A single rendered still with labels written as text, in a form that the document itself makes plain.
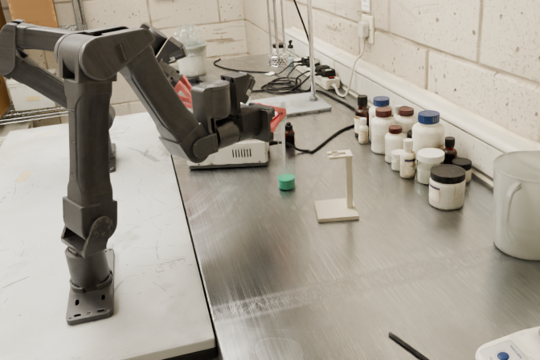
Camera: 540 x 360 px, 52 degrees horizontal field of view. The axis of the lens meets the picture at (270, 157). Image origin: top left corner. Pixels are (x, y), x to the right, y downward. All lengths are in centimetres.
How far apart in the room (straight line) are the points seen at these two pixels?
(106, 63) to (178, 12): 289
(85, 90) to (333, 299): 49
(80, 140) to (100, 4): 286
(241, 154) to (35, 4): 223
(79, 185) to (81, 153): 5
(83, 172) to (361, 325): 48
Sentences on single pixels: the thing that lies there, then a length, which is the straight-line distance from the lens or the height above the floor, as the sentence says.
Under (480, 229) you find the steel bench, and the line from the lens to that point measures 110.
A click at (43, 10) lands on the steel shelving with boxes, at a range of 339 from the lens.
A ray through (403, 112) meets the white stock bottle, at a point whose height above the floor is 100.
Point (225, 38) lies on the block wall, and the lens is 380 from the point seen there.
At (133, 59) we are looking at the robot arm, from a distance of 90.
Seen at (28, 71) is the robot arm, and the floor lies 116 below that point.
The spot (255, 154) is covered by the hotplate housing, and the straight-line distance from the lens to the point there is 135.
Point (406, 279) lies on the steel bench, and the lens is 94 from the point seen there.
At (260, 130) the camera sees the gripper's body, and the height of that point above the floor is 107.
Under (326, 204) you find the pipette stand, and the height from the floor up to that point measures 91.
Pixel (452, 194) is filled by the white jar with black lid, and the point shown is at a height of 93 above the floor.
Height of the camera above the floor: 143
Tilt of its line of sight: 22 degrees down
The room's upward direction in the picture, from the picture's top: 5 degrees counter-clockwise
